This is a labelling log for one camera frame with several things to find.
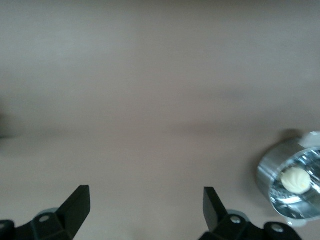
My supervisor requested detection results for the white steamed bun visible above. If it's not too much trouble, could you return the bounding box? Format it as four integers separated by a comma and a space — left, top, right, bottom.
279, 166, 312, 195

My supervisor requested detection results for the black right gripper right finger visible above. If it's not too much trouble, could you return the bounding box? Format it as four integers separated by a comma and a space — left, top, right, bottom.
202, 186, 302, 240

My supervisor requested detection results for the brown table cover sheet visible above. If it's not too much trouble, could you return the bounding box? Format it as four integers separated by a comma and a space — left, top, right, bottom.
0, 0, 320, 240

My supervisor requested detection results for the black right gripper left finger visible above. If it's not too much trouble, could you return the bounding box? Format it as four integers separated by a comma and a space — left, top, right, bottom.
0, 184, 91, 240

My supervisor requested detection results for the steel steamer pot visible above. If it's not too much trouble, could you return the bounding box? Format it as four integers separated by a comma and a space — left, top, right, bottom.
255, 130, 320, 227

